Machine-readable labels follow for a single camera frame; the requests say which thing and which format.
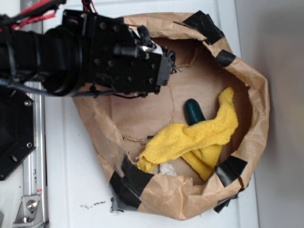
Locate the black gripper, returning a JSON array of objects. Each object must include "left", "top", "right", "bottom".
[{"left": 62, "top": 10, "right": 176, "bottom": 95}]

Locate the metal corner bracket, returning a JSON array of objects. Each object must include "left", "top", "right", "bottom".
[{"left": 12, "top": 195, "right": 44, "bottom": 228}]

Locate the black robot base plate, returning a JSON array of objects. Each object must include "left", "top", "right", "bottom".
[{"left": 0, "top": 87, "right": 36, "bottom": 181}]

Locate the dark green plastic cucumber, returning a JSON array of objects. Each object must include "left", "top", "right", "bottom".
[{"left": 184, "top": 99, "right": 206, "bottom": 125}]

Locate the yellow terry cloth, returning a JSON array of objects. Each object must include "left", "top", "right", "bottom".
[{"left": 137, "top": 87, "right": 238, "bottom": 181}]

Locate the aluminium extrusion rail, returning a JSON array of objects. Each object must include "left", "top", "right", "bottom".
[{"left": 23, "top": 94, "right": 48, "bottom": 228}]

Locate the brown paper bag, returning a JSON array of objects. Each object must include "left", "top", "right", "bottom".
[{"left": 74, "top": 12, "right": 270, "bottom": 220}]

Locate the crumpled white paper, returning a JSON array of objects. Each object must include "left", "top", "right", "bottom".
[{"left": 153, "top": 163, "right": 177, "bottom": 176}]

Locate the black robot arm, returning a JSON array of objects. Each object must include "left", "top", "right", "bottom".
[{"left": 0, "top": 0, "right": 176, "bottom": 99}]

